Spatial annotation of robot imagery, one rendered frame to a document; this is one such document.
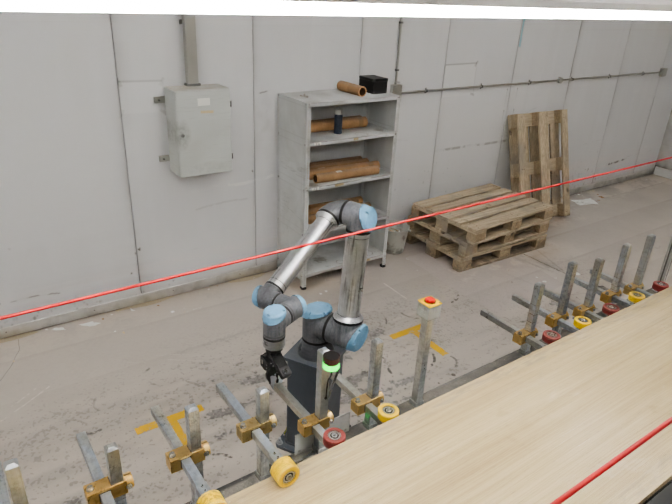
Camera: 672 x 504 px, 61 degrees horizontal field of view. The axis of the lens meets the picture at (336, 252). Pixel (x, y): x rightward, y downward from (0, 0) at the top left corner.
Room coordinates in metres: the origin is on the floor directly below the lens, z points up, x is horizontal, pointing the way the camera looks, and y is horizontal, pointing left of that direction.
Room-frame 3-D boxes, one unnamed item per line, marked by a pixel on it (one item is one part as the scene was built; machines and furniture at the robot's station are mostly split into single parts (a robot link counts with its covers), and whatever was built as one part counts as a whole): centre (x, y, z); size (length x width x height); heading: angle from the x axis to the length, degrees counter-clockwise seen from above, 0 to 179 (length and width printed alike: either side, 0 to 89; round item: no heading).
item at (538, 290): (2.44, -0.98, 0.87); 0.03 x 0.03 x 0.48; 36
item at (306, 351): (2.50, 0.08, 0.65); 0.19 x 0.19 x 0.10
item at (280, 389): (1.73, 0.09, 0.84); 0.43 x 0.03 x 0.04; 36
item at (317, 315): (2.50, 0.07, 0.79); 0.17 x 0.15 x 0.18; 59
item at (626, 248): (2.89, -1.59, 0.90); 0.03 x 0.03 x 0.48; 36
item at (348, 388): (1.87, -0.11, 0.83); 0.43 x 0.03 x 0.04; 36
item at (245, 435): (1.55, 0.24, 0.95); 0.13 x 0.06 x 0.05; 126
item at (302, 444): (1.74, 0.01, 0.75); 0.26 x 0.01 x 0.10; 126
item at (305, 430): (1.69, 0.04, 0.85); 0.13 x 0.06 x 0.05; 126
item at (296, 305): (2.02, 0.18, 1.14); 0.12 x 0.12 x 0.09; 59
